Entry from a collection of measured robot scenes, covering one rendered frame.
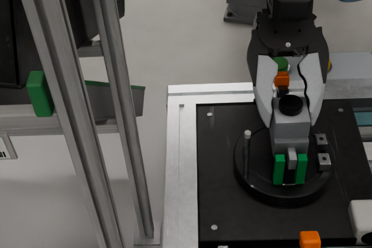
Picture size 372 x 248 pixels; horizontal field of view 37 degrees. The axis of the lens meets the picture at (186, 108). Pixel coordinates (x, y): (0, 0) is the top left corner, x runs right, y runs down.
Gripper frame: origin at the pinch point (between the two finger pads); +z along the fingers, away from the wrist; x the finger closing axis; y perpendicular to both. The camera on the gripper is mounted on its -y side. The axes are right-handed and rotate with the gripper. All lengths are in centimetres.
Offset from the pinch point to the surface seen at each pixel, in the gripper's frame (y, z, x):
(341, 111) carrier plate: 14.6, -1.0, -10.0
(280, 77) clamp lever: 5.2, -5.6, 0.2
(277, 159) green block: 0.0, 5.3, 1.9
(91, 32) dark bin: -14.9, -8.8, 22.0
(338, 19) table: 48, -22, -18
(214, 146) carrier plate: 10.7, 3.6, 9.6
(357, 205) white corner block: 1.2, 11.6, -8.1
